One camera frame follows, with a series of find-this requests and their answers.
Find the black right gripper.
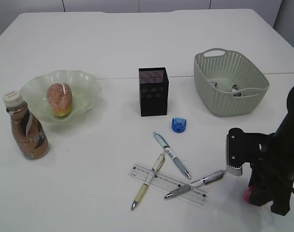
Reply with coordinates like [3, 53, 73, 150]
[248, 133, 294, 216]

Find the pink pencil sharpener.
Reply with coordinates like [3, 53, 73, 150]
[242, 186, 268, 206]

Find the clear plastic ruler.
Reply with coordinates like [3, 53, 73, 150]
[128, 164, 209, 206]

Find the large paper ball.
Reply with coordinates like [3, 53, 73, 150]
[231, 85, 242, 97]

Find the blue pencil sharpener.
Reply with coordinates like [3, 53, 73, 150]
[171, 117, 187, 133]

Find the sugared bread loaf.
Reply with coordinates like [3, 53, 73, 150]
[47, 83, 72, 117]

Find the brown Nescafe coffee bottle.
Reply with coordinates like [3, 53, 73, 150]
[3, 91, 49, 160]

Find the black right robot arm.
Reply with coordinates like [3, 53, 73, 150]
[243, 87, 294, 216]

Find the grey grip pen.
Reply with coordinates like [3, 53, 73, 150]
[164, 170, 227, 199]

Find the green woven plastic basket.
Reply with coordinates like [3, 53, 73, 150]
[194, 48, 269, 116]

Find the cream grip pen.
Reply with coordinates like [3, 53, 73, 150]
[131, 152, 165, 210]

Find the blue grip pen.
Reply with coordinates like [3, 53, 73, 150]
[153, 131, 192, 180]

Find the black mesh pen holder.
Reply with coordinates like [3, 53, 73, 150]
[139, 67, 169, 116]

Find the green wavy glass plate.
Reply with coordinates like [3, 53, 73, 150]
[19, 70, 102, 123]

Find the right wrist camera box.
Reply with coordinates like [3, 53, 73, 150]
[225, 128, 269, 176]

